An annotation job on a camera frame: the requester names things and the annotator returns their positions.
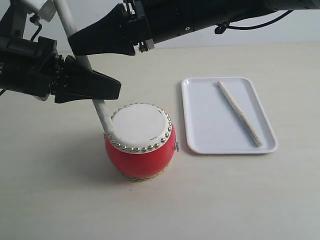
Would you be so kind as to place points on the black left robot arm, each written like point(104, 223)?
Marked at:
point(16, 22)

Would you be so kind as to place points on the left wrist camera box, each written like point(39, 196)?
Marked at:
point(45, 9)

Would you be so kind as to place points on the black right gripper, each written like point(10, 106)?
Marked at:
point(143, 23)

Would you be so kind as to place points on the white wooden drumstick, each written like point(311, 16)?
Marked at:
point(70, 28)
point(240, 114)

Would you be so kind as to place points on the small red drum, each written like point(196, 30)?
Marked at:
point(142, 141)

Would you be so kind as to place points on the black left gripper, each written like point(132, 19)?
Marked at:
point(34, 68)

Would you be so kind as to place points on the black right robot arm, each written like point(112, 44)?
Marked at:
point(229, 11)

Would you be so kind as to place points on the white rectangular plastic tray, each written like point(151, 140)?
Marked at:
point(211, 125)

